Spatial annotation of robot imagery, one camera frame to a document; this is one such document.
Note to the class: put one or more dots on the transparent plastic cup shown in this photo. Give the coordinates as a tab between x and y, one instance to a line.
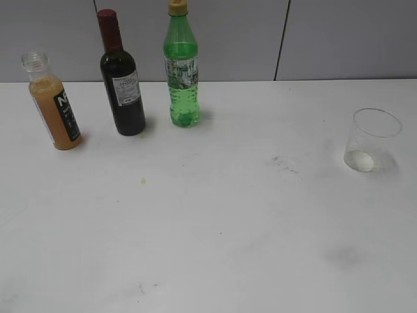
368	148

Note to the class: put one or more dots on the NFC orange juice bottle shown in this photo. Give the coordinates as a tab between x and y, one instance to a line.
51	100

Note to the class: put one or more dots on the green plastic soda bottle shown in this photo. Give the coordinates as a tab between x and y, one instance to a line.
181	67

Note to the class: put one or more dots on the dark red wine bottle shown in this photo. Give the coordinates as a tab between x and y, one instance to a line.
120	77

